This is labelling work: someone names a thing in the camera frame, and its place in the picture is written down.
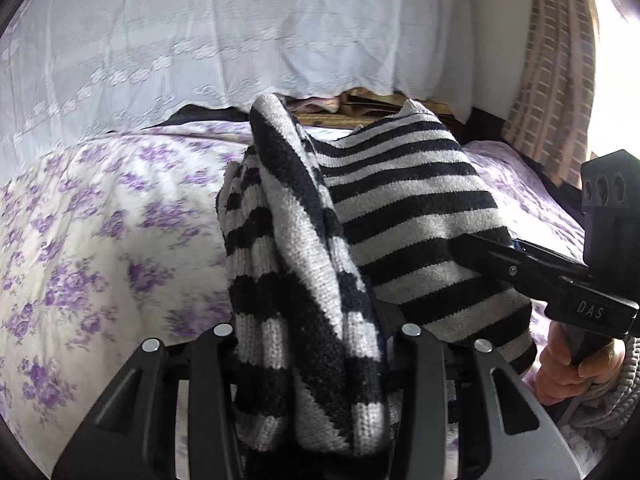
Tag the white lace bed cover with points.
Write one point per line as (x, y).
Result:
(74, 69)

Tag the purple floral bed sheet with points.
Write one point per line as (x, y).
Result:
(117, 239)

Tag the brown wooden bed frame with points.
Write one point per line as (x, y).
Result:
(352, 107)

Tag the brown checked curtain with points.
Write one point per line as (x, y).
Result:
(549, 118)

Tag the grey knit sleeve forearm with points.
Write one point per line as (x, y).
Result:
(609, 402)

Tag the black white striped knit sweater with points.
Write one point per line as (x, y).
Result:
(317, 234)

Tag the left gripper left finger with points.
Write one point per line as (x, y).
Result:
(130, 432)

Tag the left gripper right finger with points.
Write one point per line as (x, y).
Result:
(503, 432)

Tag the person's right hand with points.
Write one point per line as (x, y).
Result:
(559, 379)

